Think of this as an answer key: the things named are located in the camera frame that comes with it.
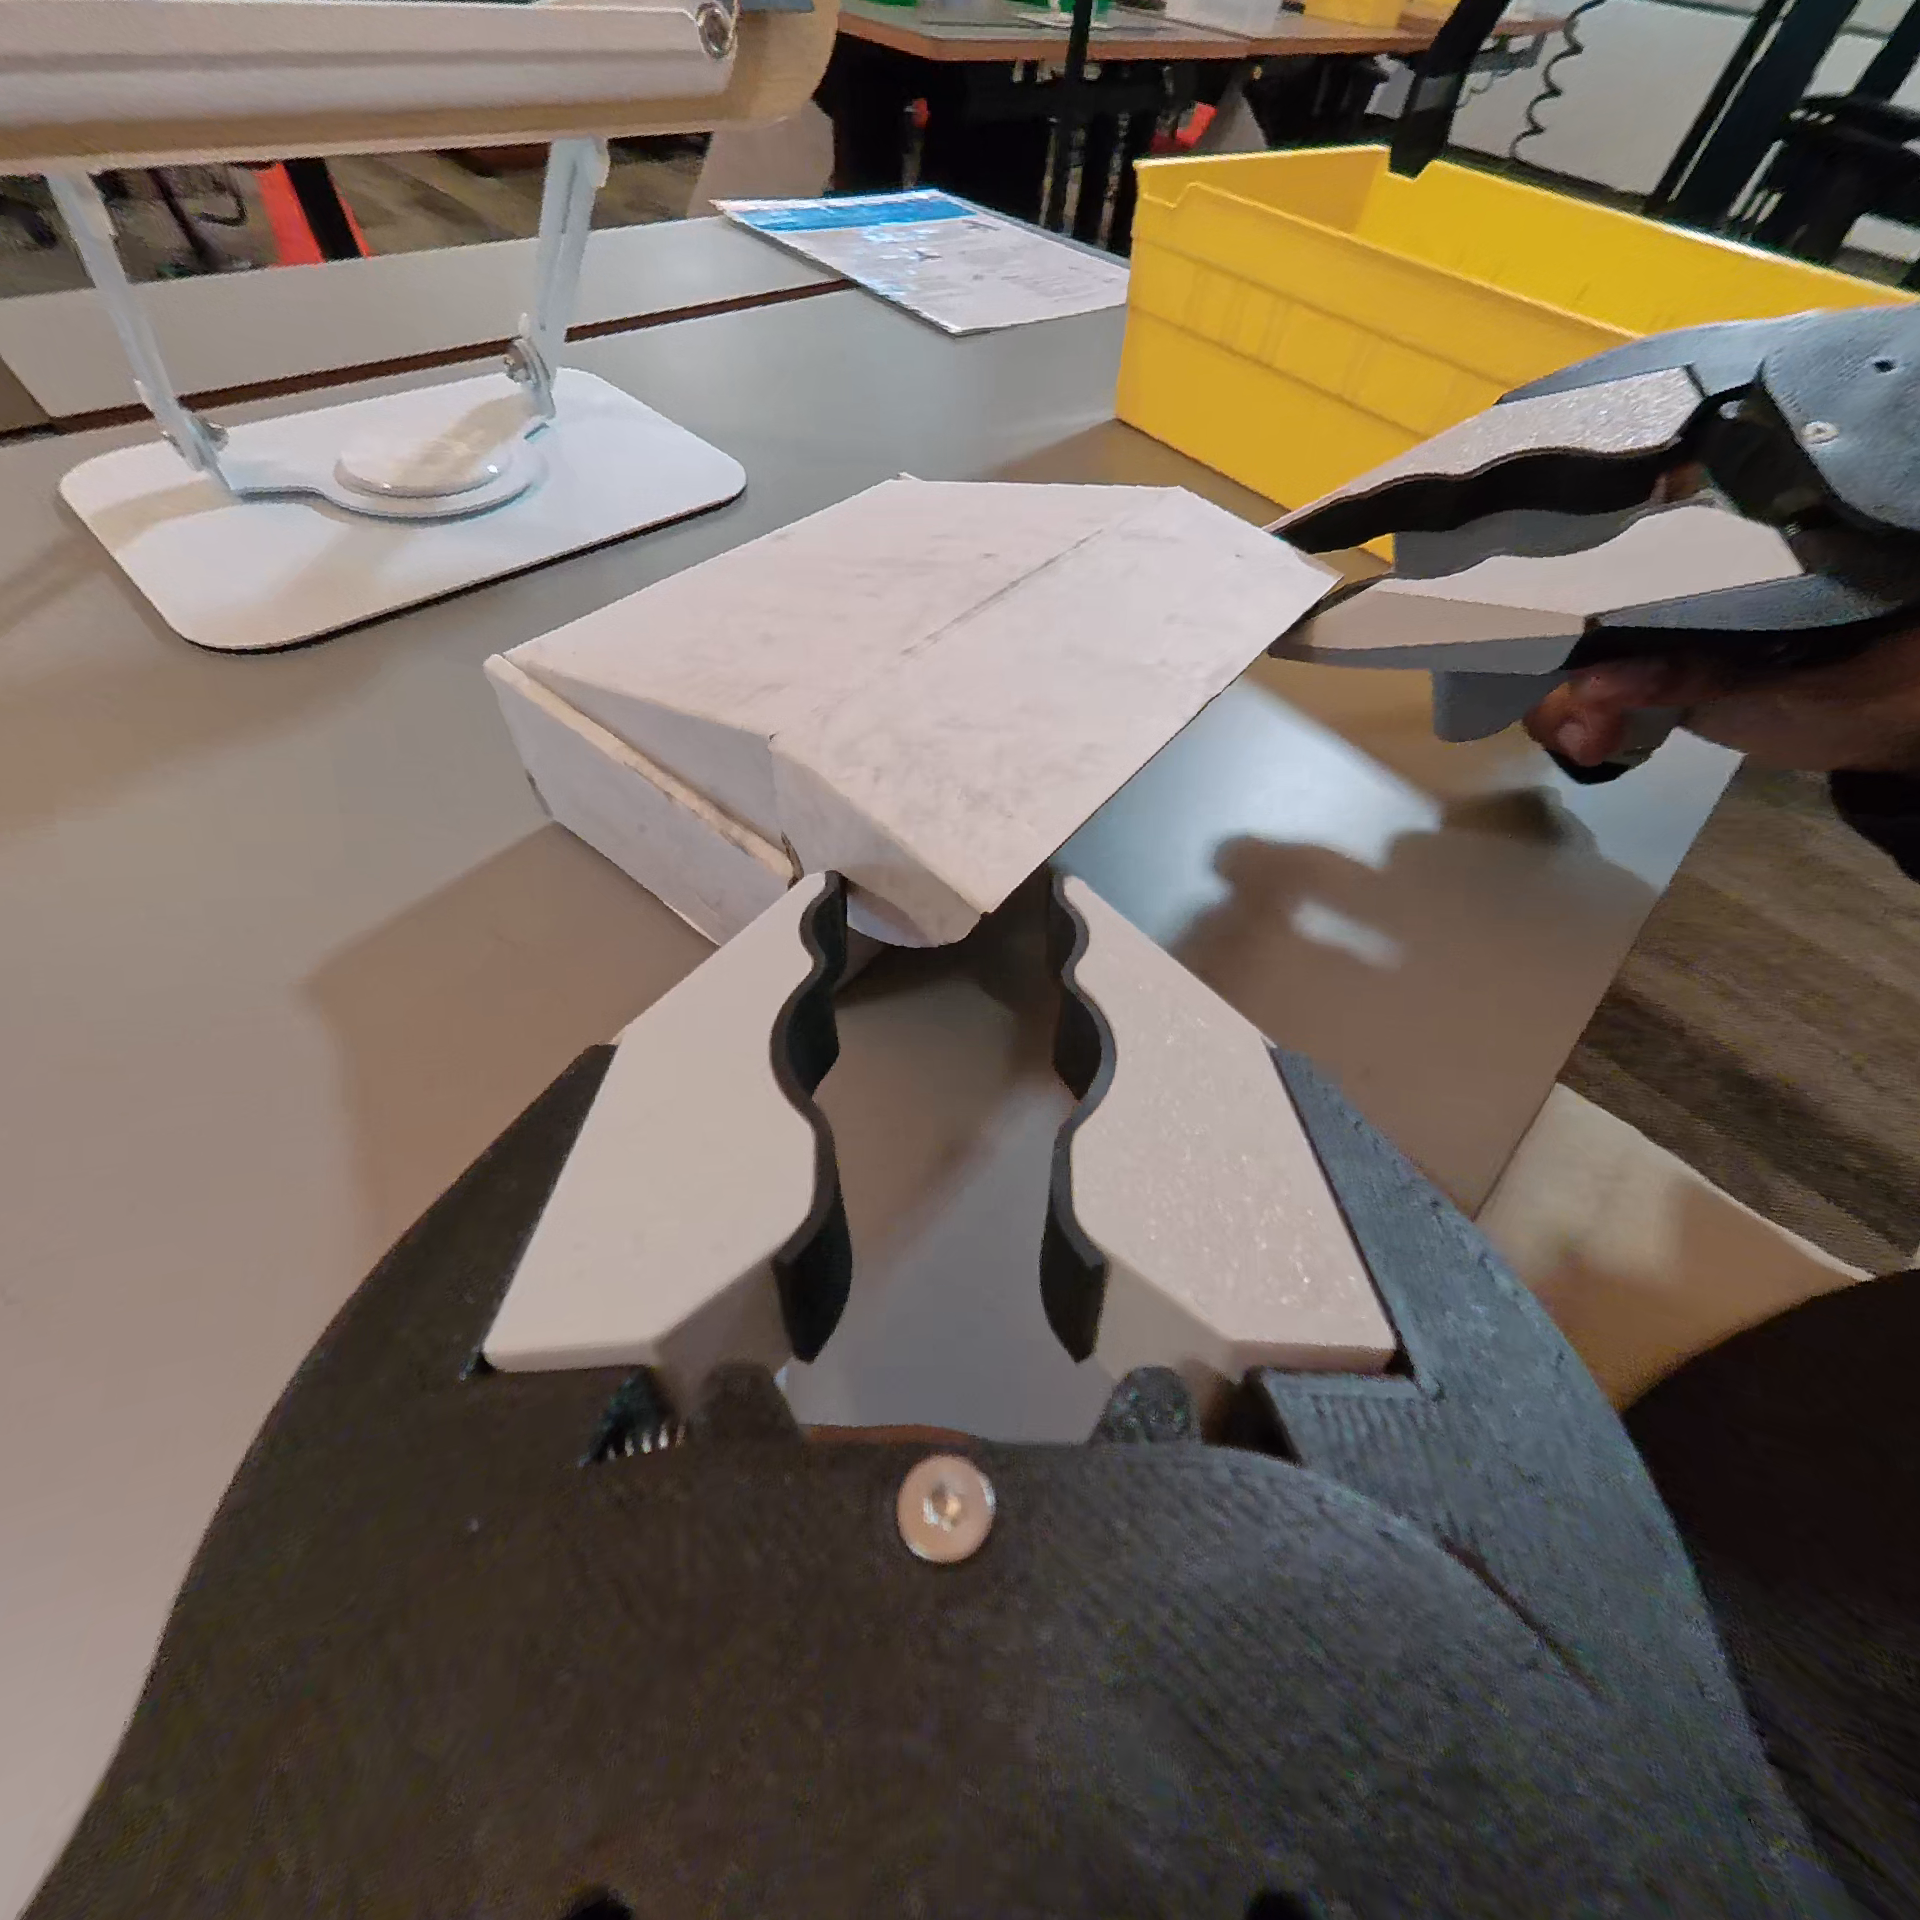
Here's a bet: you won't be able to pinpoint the person's right hand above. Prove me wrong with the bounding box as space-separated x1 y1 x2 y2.
1519 634 1920 773

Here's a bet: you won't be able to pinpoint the background table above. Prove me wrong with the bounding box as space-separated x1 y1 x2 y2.
833 0 1577 63

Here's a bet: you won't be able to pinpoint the black office chair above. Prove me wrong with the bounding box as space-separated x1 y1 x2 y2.
1725 88 1920 256

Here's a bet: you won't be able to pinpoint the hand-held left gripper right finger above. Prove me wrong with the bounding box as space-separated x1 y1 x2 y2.
1039 870 1404 1430

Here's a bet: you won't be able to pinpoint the yellow plastic bin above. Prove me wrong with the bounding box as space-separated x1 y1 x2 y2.
1118 143 1920 518

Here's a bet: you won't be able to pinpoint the laminated paper sheet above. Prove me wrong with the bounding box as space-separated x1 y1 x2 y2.
710 187 1129 335

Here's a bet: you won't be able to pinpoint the person's beige pants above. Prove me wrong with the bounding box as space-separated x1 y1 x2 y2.
1477 1083 1876 1403

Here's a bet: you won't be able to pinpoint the white cardboard mailer box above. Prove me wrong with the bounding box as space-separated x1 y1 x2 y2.
483 470 1345 952

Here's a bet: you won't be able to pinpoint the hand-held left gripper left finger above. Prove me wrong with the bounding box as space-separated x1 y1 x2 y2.
479 870 858 1408

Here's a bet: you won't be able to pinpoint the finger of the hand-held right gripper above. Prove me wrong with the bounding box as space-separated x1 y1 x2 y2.
1284 498 1805 677
1263 362 1708 558

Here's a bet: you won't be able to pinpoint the grey desk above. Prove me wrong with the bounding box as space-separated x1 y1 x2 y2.
0 210 1876 1876

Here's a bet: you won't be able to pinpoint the person's black sweater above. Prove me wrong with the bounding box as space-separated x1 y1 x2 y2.
1628 1275 1920 1920

